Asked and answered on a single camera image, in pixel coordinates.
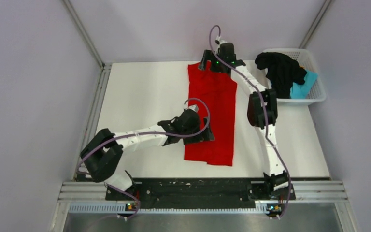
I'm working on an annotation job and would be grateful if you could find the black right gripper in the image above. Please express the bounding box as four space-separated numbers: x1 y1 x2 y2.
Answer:
198 50 225 74

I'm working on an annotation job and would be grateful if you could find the red t-shirt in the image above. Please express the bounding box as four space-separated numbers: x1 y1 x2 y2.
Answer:
184 63 237 166

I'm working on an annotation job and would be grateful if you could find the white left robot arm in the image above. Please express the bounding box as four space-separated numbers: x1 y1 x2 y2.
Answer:
80 108 215 200

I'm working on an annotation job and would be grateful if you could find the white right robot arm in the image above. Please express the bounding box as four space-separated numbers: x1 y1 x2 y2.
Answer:
199 39 292 199

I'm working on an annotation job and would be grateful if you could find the black t-shirt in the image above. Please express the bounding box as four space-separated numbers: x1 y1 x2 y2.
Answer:
255 52 307 99

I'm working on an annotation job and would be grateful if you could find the blue t-shirt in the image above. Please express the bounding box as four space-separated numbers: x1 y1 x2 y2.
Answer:
290 69 318 99

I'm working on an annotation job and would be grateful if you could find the white plastic basket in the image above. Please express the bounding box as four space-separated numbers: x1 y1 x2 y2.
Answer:
263 48 326 106

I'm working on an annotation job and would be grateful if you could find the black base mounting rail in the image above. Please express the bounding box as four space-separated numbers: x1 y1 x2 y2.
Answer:
105 178 297 210

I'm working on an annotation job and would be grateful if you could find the aluminium frame rail left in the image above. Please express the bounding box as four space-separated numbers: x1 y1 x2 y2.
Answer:
76 63 113 164

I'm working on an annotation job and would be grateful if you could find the white slotted cable duct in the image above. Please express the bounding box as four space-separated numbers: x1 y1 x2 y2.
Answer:
68 203 282 214

